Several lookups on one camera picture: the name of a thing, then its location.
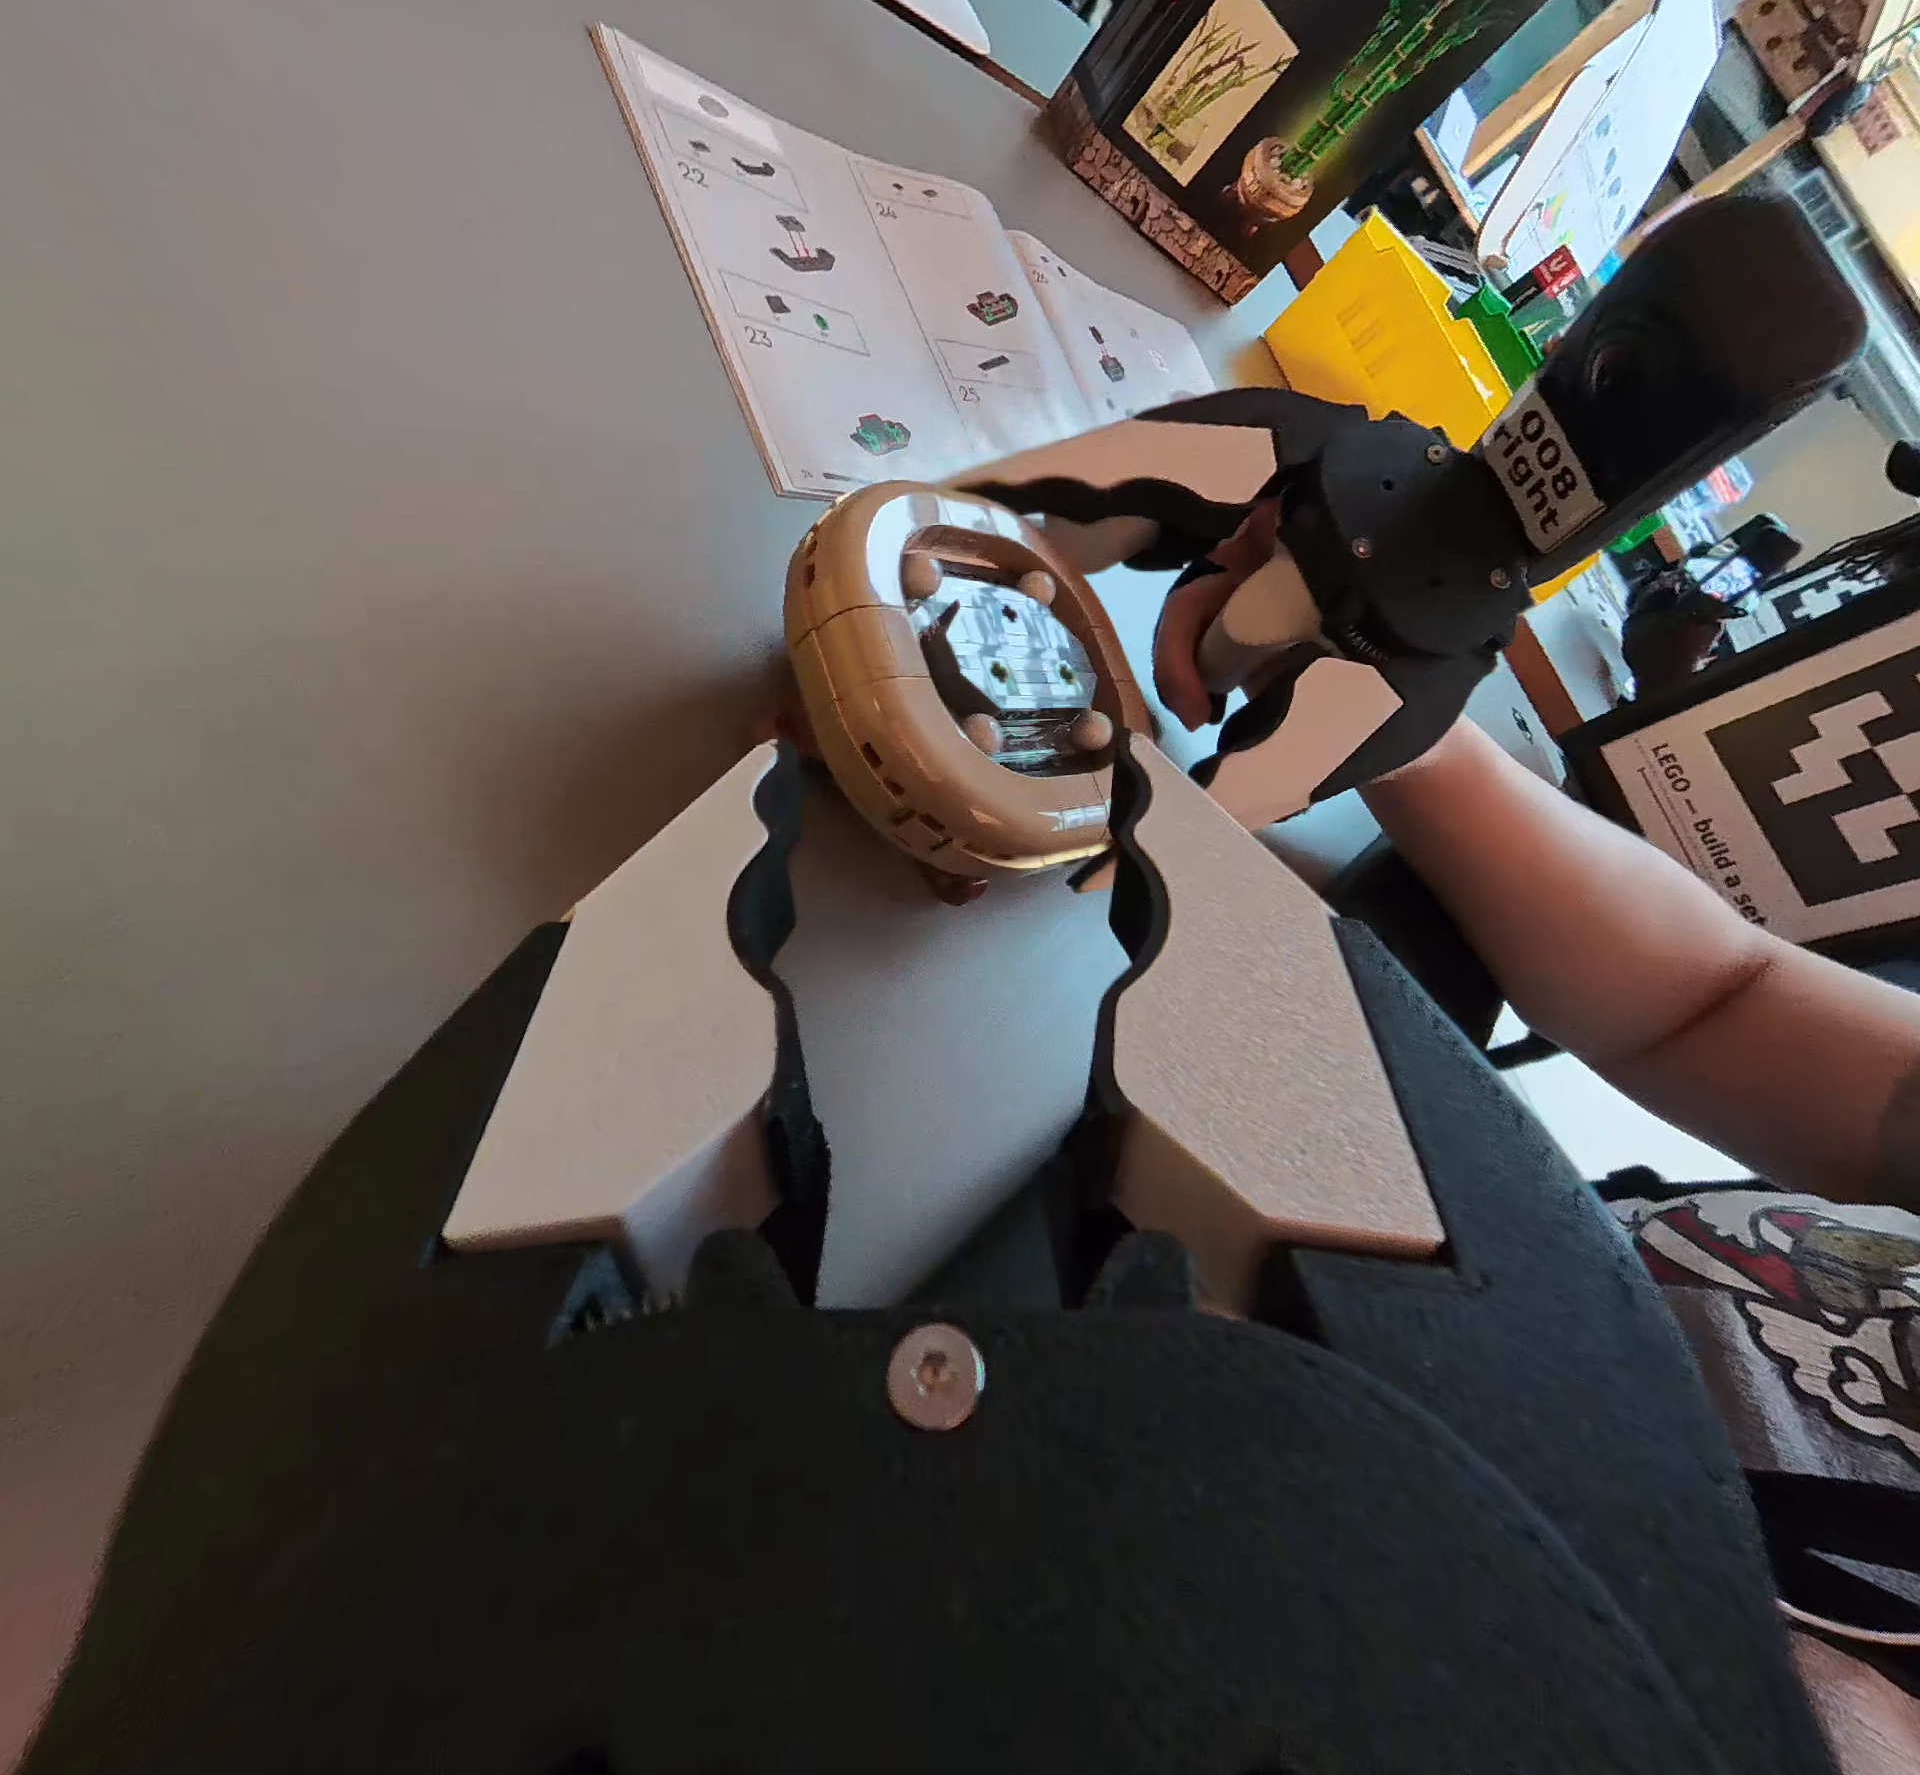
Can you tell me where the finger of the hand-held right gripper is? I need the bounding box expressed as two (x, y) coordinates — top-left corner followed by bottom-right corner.
(1189, 648), (1406, 830)
(943, 417), (1279, 574)

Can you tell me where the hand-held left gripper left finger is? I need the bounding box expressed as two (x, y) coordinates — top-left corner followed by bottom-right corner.
(439, 742), (829, 1274)

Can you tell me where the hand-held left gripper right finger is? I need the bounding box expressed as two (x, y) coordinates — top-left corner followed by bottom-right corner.
(1086, 733), (1451, 1280)

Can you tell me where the tan round brick pot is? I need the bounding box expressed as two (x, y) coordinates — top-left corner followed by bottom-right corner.
(778, 478), (1160, 908)

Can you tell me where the person's right forearm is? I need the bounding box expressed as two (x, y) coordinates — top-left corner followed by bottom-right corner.
(1359, 719), (1920, 1208)

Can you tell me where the grey desk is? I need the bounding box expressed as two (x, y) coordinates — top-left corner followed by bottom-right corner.
(0, 0), (1593, 1775)

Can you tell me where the person's right hand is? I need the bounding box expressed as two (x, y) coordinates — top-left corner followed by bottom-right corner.
(1153, 511), (1288, 733)

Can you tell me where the yellow plastic bin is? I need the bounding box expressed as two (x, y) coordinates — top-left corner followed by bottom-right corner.
(1262, 210), (1608, 608)

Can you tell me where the green plastic bin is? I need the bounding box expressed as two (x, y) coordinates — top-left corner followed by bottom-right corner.
(1447, 281), (1563, 386)

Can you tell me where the open instruction booklet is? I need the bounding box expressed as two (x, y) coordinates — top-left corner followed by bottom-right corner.
(588, 21), (1220, 501)

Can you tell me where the black framed marker sign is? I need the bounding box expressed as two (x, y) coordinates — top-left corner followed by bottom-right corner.
(1558, 588), (1920, 956)

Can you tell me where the person's grey printed shirt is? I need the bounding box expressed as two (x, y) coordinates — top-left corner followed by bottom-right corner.
(1612, 1182), (1920, 1775)

